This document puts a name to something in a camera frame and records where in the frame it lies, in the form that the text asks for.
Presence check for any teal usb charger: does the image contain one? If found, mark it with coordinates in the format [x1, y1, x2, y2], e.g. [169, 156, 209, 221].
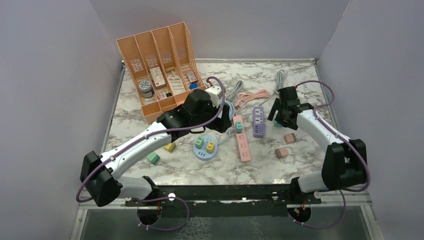
[273, 120, 282, 127]
[234, 121, 243, 134]

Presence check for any yellow usb charger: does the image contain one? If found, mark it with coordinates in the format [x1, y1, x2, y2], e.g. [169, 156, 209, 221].
[205, 140, 216, 154]

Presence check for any green usb charger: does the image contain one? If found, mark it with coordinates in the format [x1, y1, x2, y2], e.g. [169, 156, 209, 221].
[194, 136, 204, 149]

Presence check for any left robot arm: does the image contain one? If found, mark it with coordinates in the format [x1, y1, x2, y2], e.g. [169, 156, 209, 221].
[75, 89, 232, 207]

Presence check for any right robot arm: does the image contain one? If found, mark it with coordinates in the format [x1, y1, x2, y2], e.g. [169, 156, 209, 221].
[268, 86, 371, 204]

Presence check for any purple power strip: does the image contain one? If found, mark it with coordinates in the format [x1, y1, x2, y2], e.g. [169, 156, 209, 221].
[252, 106, 266, 139]

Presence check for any pink usb charger upper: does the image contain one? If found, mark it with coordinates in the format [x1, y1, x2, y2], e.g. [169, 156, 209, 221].
[283, 133, 297, 144]

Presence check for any pink usb charger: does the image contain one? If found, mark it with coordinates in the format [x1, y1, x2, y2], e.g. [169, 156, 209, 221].
[283, 133, 297, 144]
[274, 147, 289, 159]

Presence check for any pink power strip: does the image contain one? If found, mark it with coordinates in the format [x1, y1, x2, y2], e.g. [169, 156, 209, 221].
[233, 115, 252, 162]

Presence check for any round blue power strip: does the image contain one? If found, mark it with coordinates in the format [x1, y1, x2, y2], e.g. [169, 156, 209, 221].
[192, 136, 218, 162]

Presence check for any pink usb charger lower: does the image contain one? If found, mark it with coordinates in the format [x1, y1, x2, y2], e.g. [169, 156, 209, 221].
[274, 147, 289, 159]

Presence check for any yellow charger left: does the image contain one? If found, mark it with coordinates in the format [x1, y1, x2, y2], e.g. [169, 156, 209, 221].
[163, 142, 176, 153]

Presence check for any green charger left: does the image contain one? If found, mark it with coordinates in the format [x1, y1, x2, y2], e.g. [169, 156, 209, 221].
[146, 152, 161, 165]

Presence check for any white red box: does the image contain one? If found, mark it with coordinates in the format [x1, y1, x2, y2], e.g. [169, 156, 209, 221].
[149, 66, 166, 89]

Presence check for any orange desk file organizer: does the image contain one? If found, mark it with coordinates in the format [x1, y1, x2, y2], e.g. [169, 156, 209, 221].
[116, 22, 207, 124]

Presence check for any round tin in organizer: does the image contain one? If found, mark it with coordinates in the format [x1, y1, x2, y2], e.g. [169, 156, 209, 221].
[138, 80, 154, 98]

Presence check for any coiled light blue cable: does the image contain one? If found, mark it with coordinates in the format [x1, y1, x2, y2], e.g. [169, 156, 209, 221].
[216, 100, 238, 145]

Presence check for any grey cable bundle right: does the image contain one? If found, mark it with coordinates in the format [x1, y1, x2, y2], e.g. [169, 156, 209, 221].
[264, 69, 288, 107]

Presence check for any grey cable bundle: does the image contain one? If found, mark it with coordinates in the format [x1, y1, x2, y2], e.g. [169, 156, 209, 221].
[225, 80, 244, 104]
[264, 69, 288, 107]

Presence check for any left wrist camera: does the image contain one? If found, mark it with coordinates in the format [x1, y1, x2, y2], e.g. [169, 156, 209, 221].
[205, 85, 223, 107]

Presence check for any coiled pink cable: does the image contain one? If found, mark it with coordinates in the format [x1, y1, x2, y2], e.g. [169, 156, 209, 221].
[233, 89, 272, 115]

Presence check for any grey cable bundle left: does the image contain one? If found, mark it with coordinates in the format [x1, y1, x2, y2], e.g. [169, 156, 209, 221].
[225, 80, 244, 104]

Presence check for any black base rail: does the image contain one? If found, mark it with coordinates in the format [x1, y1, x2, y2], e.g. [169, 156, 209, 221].
[125, 184, 321, 218]

